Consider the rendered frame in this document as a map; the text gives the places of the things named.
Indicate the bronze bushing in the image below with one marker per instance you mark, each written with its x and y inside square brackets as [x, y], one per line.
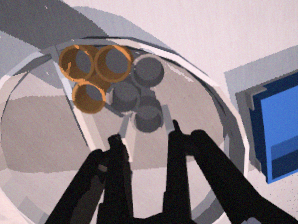
[68, 66]
[81, 99]
[103, 71]

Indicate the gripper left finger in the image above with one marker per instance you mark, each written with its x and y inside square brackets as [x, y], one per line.
[79, 201]

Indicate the blue shallow tray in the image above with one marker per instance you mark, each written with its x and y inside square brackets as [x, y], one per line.
[282, 117]

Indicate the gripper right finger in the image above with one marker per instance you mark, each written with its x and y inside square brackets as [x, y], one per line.
[239, 199]

